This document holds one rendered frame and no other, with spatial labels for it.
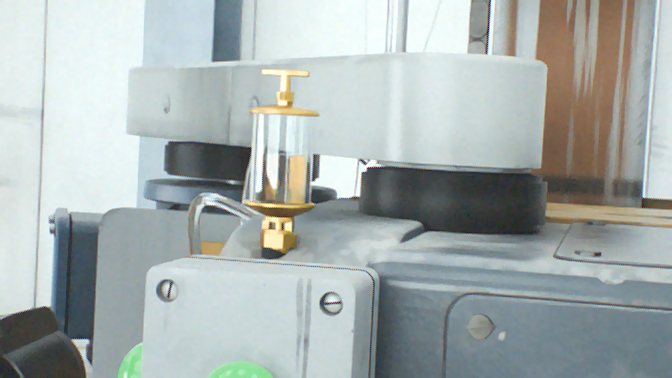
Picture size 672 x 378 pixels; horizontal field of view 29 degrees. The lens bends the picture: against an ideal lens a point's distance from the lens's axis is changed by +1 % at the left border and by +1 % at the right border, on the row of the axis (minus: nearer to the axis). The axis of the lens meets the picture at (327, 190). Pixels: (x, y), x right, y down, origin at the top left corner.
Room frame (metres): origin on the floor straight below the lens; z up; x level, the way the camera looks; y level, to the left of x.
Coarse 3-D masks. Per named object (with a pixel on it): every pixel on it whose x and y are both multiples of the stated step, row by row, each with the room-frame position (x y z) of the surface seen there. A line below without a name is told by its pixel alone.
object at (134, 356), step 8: (128, 352) 0.47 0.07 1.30; (136, 352) 0.46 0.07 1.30; (128, 360) 0.46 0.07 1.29; (136, 360) 0.46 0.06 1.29; (120, 368) 0.46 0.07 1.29; (128, 368) 0.46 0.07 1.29; (136, 368) 0.46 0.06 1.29; (120, 376) 0.46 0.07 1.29; (128, 376) 0.46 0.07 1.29; (136, 376) 0.46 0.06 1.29
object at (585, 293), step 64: (256, 256) 0.52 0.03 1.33; (320, 256) 0.52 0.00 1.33; (384, 256) 0.49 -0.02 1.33; (448, 256) 0.49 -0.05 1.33; (512, 256) 0.49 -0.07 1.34; (576, 256) 0.49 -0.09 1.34; (640, 256) 0.50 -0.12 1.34; (384, 320) 0.48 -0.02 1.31; (448, 320) 0.47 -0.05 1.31; (512, 320) 0.47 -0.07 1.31; (576, 320) 0.46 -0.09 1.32; (640, 320) 0.46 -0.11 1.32
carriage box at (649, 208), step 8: (648, 200) 1.05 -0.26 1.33; (656, 200) 1.05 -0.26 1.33; (664, 200) 1.05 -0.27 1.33; (552, 208) 0.76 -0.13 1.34; (560, 208) 0.85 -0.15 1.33; (568, 208) 0.86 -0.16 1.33; (576, 208) 0.86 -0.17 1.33; (584, 208) 0.87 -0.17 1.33; (592, 208) 0.87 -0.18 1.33; (600, 208) 0.88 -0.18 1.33; (608, 208) 0.88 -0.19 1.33; (616, 208) 0.89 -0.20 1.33; (624, 208) 0.89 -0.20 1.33; (632, 208) 0.90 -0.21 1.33; (640, 208) 0.90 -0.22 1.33; (648, 208) 0.90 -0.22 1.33; (656, 208) 1.05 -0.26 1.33; (664, 208) 1.05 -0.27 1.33; (640, 216) 0.74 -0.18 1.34; (648, 216) 0.74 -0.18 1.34; (656, 216) 0.74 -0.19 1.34; (664, 216) 0.74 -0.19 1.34
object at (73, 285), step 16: (64, 208) 1.00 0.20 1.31; (64, 224) 0.92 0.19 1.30; (80, 224) 0.93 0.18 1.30; (96, 224) 0.93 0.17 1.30; (64, 240) 0.92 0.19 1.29; (80, 240) 0.93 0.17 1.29; (96, 240) 0.93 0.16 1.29; (64, 256) 0.92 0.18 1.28; (80, 256) 0.93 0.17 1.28; (96, 256) 0.93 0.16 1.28; (64, 272) 0.92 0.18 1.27; (80, 272) 0.93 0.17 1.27; (96, 272) 0.93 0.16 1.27; (64, 288) 0.92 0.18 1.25; (80, 288) 0.93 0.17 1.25; (64, 304) 0.92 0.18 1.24; (80, 304) 0.93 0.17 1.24; (64, 320) 0.92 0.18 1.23; (80, 320) 0.93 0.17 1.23; (80, 336) 0.93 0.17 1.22
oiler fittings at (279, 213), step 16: (288, 80) 0.52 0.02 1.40; (288, 96) 0.52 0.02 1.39; (256, 112) 0.51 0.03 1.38; (272, 112) 0.51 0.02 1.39; (288, 112) 0.51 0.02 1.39; (304, 112) 0.51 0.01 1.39; (256, 208) 0.51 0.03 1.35; (272, 208) 0.51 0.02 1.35; (288, 208) 0.51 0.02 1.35; (304, 208) 0.51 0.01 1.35; (288, 224) 0.52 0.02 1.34; (272, 240) 0.52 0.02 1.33; (288, 240) 0.52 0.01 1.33
